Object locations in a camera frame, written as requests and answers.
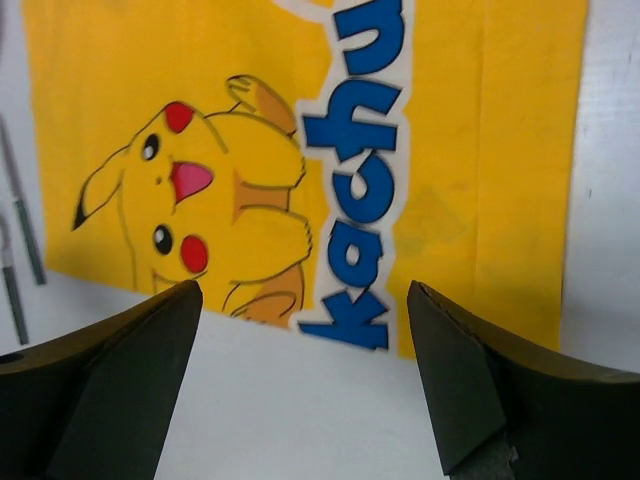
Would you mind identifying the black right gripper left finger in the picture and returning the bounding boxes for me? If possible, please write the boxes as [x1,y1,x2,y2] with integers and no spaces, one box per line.
[1,280,203,480]

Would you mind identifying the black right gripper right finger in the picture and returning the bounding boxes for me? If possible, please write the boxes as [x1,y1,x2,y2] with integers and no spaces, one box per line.
[407,282,639,479]

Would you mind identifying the yellow Pikachu cloth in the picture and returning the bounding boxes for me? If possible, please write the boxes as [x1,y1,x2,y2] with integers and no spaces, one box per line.
[22,1,588,357]

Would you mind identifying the metal fork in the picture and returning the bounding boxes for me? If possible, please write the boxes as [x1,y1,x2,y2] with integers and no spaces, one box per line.
[1,216,30,345]

